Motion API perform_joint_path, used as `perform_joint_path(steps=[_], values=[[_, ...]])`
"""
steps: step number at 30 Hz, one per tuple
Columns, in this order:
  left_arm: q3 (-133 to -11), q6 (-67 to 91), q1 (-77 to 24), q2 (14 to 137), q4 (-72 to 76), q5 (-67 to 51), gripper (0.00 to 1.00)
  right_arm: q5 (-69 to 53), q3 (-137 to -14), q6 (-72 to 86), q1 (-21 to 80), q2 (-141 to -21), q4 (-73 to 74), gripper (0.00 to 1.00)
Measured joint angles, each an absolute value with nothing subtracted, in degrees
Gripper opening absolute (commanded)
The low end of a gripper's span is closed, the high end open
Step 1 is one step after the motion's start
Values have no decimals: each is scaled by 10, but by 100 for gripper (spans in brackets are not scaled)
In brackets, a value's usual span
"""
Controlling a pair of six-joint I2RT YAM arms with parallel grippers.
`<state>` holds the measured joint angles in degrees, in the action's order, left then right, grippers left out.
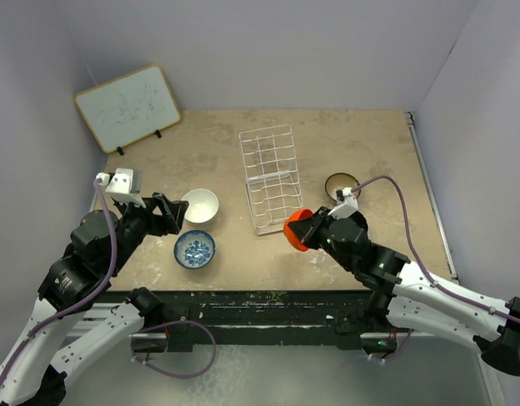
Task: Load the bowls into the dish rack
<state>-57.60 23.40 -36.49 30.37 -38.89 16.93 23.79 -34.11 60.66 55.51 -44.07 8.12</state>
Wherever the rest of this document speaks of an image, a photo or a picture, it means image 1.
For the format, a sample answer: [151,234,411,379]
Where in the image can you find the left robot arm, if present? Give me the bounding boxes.
[0,193,189,405]

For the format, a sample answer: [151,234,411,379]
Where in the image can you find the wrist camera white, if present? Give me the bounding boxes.
[328,187,359,219]
[95,168,145,208]

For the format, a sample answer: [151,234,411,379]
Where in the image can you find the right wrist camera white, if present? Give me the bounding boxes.
[328,187,359,219]

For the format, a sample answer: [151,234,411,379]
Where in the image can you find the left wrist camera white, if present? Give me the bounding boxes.
[95,168,145,208]

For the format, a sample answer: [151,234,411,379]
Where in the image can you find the orange bowl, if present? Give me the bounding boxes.
[282,209,313,252]

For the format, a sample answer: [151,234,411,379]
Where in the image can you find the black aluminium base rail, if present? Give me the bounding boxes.
[64,289,438,352]

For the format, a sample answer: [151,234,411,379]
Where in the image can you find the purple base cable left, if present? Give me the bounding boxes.
[130,319,217,379]

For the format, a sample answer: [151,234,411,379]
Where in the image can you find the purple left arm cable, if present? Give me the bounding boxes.
[0,179,121,394]

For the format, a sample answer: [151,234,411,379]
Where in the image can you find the white wire dish rack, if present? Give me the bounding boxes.
[238,124,303,235]

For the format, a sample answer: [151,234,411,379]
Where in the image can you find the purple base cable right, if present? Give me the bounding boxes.
[363,329,415,364]

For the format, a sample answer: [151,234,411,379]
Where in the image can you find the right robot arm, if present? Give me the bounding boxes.
[283,207,520,376]

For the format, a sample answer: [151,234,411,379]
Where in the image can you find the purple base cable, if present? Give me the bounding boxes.
[363,329,415,364]
[130,319,217,379]

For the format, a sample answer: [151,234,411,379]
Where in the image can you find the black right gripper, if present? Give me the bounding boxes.
[288,206,355,272]

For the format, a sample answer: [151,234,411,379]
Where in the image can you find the small whiteboard wooden frame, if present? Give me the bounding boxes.
[74,64,181,154]

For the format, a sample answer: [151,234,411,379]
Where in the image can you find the brown glazed bowl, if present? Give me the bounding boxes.
[324,172,360,201]

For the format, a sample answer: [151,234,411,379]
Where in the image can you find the blue white patterned bowl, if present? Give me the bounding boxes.
[173,230,216,270]

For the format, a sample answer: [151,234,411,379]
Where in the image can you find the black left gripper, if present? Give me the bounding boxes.
[107,190,189,272]

